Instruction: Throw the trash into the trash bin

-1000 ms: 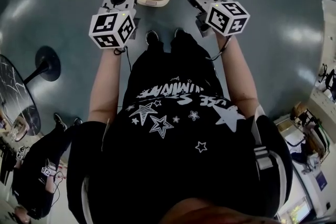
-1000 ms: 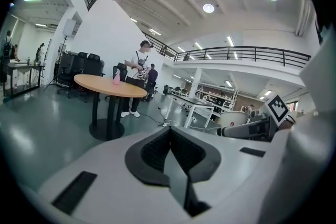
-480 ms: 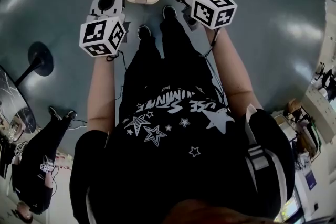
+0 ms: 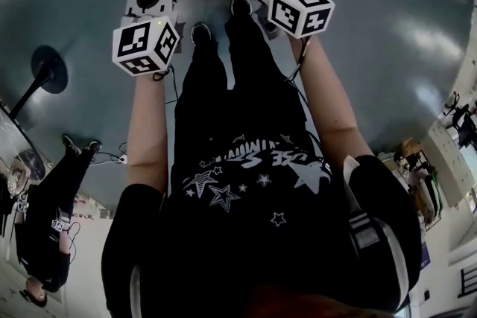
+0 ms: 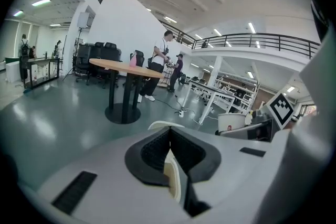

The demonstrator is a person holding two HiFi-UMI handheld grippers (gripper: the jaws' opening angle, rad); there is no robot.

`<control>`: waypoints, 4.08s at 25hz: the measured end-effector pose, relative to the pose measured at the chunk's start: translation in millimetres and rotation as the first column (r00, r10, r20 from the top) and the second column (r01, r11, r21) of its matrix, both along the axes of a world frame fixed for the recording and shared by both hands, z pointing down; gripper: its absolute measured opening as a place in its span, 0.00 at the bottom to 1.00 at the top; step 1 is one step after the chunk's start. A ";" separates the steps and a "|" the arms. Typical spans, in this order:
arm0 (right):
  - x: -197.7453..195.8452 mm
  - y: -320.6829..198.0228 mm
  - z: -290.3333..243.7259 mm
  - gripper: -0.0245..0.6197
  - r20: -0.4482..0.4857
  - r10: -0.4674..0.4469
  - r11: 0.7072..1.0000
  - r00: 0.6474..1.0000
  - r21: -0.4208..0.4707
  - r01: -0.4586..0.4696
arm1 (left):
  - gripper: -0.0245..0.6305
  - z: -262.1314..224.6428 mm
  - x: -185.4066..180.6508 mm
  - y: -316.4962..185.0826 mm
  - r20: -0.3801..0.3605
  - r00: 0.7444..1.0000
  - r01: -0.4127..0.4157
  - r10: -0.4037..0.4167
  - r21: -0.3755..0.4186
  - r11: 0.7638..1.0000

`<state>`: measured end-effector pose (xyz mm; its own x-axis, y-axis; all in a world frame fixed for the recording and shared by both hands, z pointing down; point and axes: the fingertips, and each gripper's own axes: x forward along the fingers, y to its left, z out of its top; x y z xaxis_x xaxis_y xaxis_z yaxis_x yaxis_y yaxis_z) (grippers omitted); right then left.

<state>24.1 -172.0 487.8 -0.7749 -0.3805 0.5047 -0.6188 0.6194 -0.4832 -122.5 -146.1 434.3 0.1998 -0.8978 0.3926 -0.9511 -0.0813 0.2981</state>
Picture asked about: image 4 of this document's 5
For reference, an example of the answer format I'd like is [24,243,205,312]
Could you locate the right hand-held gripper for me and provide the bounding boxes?
[227,0,335,41]

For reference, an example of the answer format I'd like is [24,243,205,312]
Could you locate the person's black star-print shirt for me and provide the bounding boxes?
[101,130,424,318]

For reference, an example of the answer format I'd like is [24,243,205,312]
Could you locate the clear glass container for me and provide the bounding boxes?
[7,159,31,194]

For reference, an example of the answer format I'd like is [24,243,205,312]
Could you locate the hand-held gripper cable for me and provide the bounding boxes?
[285,36,329,161]
[151,65,187,105]

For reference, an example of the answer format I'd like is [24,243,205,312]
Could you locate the person's left forearm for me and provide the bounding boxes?
[125,65,173,194]

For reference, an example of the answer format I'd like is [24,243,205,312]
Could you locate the cluttered equipment rack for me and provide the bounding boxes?
[394,137,444,232]

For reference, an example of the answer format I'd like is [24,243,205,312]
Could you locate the person's right forearm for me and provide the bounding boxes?
[288,35,376,171]

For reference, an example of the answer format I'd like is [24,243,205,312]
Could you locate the white locker cabinet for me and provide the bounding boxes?
[428,118,477,208]

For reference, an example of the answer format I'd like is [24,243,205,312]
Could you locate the left hand-held gripper cable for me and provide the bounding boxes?
[151,65,187,105]

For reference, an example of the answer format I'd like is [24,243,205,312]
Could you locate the person's left shoe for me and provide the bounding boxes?
[190,22,212,45]

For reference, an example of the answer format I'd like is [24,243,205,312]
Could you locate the person's shoe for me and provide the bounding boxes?
[230,0,253,18]
[190,22,212,45]

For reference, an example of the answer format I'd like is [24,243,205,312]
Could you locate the person's black trousers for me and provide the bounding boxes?
[174,13,318,161]

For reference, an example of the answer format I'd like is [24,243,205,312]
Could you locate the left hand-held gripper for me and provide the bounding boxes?
[113,0,186,77]

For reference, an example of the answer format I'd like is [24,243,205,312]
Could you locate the black swivel chair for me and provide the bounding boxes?
[445,91,477,150]

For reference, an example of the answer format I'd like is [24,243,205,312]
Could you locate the person's right shoe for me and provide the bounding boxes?
[230,0,253,18]

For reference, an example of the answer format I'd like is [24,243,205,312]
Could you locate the black marble pedestal table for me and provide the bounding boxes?
[0,44,70,183]

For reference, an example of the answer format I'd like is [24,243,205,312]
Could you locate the grey harness strap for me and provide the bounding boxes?
[128,264,145,314]
[342,155,409,306]

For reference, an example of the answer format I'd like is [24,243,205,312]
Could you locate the right hand-held gripper cable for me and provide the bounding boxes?
[285,36,329,161]

